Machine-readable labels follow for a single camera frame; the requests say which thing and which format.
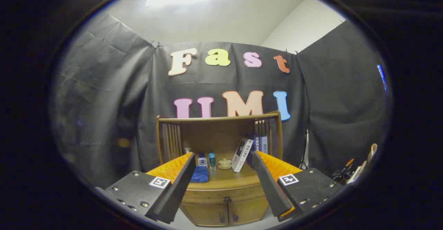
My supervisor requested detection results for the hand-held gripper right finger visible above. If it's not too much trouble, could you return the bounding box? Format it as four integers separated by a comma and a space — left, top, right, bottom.
252, 150, 343, 222

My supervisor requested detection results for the beige cardboard piece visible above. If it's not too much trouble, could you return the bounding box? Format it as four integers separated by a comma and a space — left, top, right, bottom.
347, 143, 378, 184

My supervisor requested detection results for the white book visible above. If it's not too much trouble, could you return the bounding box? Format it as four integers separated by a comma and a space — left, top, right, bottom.
231, 138, 254, 173

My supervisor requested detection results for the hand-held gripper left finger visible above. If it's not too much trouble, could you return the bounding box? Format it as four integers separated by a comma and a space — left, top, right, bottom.
95, 152, 196, 224

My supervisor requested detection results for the black tripod stand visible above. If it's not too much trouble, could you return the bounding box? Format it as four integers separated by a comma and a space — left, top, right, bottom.
299, 130, 310, 170

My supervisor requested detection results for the black and orange device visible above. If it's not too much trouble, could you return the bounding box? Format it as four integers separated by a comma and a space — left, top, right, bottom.
332, 158, 355, 184

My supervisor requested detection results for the wooden countertop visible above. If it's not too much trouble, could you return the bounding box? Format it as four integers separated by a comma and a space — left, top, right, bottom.
185, 154, 263, 191

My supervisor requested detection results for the blue light strip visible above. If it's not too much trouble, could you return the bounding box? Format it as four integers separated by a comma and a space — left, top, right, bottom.
377, 64, 387, 91

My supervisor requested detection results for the wooden cabinet with shelf hutch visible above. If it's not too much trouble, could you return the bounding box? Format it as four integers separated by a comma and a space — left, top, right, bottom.
156, 110, 283, 228

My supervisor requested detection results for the folded blue towel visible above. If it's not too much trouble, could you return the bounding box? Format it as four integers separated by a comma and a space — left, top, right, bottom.
190, 166, 209, 183

